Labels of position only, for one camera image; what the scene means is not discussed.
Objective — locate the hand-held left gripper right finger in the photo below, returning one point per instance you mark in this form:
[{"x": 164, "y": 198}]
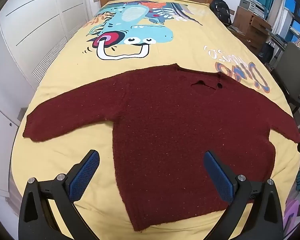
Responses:
[{"x": 220, "y": 177}]

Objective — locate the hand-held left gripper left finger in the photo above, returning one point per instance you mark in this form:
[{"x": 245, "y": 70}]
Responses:
[{"x": 84, "y": 176}]

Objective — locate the dark red knit sweater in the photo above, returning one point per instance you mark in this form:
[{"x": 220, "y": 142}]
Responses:
[{"x": 165, "y": 130}]

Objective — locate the yellow printed blanket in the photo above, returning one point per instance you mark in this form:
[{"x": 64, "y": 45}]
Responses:
[{"x": 65, "y": 150}]

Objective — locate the purple stool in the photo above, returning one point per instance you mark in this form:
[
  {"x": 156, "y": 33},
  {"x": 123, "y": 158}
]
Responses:
[{"x": 291, "y": 213}]

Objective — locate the grey chair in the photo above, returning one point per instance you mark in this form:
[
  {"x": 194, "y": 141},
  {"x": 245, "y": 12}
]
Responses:
[{"x": 290, "y": 65}]

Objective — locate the black bag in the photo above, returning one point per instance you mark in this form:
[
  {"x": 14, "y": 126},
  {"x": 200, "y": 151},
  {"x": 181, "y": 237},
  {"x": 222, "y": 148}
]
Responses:
[{"x": 266, "y": 52}]

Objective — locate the brown wooden cabinet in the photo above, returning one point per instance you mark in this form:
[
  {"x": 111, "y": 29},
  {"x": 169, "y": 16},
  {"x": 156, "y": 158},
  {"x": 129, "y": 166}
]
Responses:
[{"x": 252, "y": 30}]

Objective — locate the white grey printer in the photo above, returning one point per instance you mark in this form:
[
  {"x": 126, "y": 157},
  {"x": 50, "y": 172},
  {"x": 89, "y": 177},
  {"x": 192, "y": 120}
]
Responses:
[{"x": 252, "y": 6}]

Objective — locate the white wardrobe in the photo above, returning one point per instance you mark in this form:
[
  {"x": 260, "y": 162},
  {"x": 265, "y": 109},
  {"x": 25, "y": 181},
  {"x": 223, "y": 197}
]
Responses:
[{"x": 27, "y": 30}]

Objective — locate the black backpack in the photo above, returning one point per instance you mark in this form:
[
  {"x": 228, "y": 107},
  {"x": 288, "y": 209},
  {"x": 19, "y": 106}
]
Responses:
[{"x": 221, "y": 10}]

